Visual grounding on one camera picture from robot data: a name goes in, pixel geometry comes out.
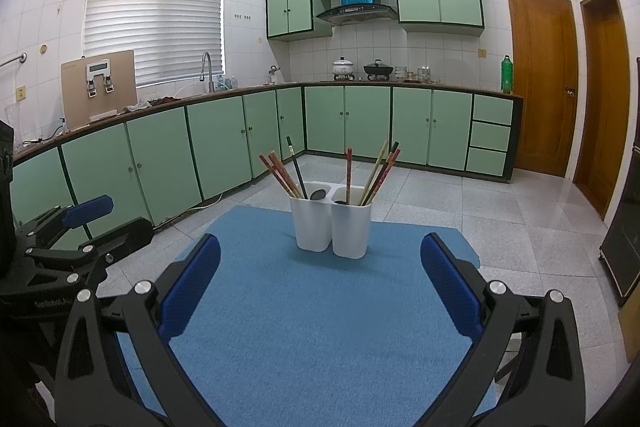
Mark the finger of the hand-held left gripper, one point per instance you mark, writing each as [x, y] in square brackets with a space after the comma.
[90, 210]
[127, 232]

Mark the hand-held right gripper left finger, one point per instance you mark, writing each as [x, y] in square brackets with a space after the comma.
[195, 282]

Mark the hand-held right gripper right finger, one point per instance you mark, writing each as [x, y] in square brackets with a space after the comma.
[450, 287]

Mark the white utensil holder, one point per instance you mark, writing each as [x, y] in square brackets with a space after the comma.
[311, 227]
[350, 232]

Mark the black chopstick with pale band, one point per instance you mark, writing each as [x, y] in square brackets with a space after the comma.
[296, 167]

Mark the clear plastic jug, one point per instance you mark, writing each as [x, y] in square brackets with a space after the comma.
[17, 124]

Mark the brown cardboard board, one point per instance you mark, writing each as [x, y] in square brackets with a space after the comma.
[75, 97]

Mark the crumpled cloths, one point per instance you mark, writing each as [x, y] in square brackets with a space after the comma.
[150, 103]

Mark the blue mat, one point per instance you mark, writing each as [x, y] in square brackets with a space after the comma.
[310, 332]

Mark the green base cabinet run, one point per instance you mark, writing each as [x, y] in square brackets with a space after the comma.
[220, 142]

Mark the chopsticks in right cup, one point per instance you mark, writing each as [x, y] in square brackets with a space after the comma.
[387, 162]

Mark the metal towel bar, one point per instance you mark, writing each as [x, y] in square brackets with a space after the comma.
[15, 60]

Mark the bottles beside sink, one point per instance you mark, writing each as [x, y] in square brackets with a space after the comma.
[226, 83]

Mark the black cabinet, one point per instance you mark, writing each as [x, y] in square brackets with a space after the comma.
[625, 247]

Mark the brown cardboard piece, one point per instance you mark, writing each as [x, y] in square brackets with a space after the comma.
[630, 329]

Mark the steel kitchen faucet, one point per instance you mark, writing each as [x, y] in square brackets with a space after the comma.
[206, 62]

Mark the white window blind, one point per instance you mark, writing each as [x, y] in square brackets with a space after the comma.
[155, 12]

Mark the glass jars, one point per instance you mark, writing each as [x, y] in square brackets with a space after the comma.
[425, 74]

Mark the small white tap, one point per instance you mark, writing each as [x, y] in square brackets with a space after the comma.
[274, 74]

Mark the green plastic bottle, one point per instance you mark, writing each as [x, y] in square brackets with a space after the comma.
[506, 74]

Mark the brown wooden door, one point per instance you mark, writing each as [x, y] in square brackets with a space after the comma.
[542, 82]
[602, 107]

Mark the black wok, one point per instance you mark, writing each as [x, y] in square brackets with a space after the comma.
[378, 68]

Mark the white cooking pot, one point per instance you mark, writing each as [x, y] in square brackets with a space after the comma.
[343, 68]

